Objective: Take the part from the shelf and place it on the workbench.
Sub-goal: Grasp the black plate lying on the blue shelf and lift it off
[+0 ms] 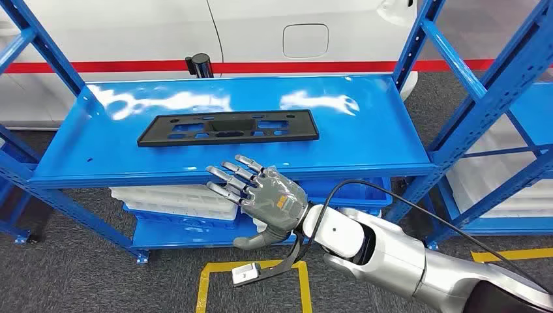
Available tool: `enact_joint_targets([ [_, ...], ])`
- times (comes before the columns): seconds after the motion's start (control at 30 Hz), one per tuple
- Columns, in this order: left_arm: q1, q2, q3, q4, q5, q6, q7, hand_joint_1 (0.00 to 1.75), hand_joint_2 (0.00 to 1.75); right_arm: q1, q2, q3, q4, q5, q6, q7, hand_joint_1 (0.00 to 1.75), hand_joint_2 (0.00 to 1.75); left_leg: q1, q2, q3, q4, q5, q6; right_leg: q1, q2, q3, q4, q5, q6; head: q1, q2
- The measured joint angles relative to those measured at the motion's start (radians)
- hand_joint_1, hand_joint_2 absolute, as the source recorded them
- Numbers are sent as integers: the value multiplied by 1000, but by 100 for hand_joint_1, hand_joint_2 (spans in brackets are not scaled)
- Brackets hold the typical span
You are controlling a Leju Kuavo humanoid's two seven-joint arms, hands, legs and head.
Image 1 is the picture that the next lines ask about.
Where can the white plastic tray stack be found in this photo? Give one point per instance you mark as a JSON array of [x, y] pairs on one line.
[[497, 181], [173, 201]]

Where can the black stanchion post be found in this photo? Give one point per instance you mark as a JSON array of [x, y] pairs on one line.
[[201, 65]]

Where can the red barrier belt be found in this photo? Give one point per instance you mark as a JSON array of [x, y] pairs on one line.
[[108, 66]]

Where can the black camera bracket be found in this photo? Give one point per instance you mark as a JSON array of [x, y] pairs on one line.
[[283, 264]]

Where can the black perforated panel part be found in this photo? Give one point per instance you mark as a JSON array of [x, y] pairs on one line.
[[302, 129]]

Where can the white car body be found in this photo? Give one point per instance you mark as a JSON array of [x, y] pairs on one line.
[[129, 34]]

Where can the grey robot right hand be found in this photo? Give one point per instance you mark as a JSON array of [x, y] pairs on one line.
[[276, 203]]

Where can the blue plastic bin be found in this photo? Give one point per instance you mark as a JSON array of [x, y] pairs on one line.
[[358, 194]]

